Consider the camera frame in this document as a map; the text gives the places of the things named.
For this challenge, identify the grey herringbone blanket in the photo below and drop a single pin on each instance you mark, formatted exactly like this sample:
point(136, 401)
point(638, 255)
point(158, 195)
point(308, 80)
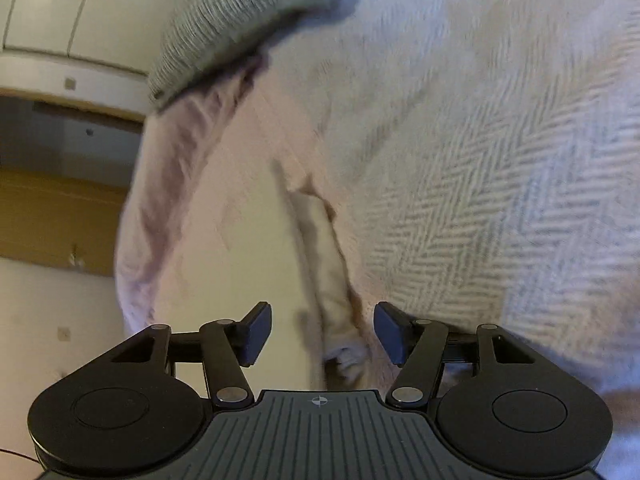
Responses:
point(482, 160)

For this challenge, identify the small grey checked pillow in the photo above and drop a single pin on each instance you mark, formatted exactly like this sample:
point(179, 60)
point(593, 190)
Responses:
point(204, 36)

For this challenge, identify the brown wooden door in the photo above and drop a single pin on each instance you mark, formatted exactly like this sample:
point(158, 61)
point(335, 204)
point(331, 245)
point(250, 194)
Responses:
point(42, 216)

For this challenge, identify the cream wardrobe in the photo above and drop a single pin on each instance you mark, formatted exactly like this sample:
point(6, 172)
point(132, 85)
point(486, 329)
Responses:
point(116, 34)

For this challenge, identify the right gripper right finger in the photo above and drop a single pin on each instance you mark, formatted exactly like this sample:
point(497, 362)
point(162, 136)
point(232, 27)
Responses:
point(416, 347)

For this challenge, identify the wall light switch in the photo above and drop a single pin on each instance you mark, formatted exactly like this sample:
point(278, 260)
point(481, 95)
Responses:
point(63, 334)

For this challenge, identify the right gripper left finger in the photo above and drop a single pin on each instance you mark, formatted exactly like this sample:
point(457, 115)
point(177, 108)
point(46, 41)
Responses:
point(227, 348)

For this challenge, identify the door handle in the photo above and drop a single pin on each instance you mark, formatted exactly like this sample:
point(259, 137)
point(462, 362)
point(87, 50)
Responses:
point(75, 259)

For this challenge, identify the pink bed sheet duvet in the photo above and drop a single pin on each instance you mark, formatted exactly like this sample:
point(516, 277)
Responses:
point(201, 143)

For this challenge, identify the cream long-sleeve shirt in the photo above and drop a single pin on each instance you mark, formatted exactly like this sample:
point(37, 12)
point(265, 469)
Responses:
point(280, 248)

